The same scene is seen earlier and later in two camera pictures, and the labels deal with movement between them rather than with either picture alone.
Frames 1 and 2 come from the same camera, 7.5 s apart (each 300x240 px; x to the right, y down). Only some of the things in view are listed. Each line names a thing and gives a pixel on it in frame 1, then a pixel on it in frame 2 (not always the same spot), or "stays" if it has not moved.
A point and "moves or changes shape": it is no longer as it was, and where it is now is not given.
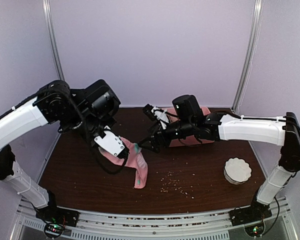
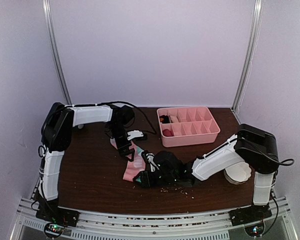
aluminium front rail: x=207 y=226 stays
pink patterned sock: x=134 y=159 moves or changes shape
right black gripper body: x=186 y=128 to x=170 y=178
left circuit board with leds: x=53 y=230 stays
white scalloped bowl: x=237 y=171 stays
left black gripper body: x=88 y=123 to x=116 y=130
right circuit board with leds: x=255 y=229 stays
